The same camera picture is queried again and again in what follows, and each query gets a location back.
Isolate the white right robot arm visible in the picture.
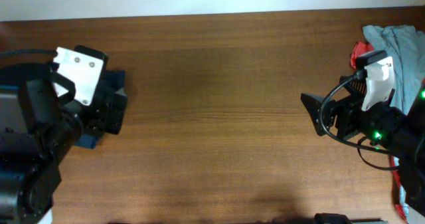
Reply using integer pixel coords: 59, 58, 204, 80
300, 81, 424, 215

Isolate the red t-shirt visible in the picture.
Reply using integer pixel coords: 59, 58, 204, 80
350, 41, 375, 70

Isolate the folded navy blue garment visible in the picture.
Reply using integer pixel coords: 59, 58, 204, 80
75, 70, 128, 149

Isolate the grey t-shirt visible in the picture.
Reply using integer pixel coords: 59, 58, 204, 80
363, 25, 424, 114

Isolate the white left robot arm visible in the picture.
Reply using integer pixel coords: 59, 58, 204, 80
1, 63, 128, 223

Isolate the dark object at bottom edge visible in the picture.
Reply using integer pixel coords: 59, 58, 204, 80
313, 213, 388, 224

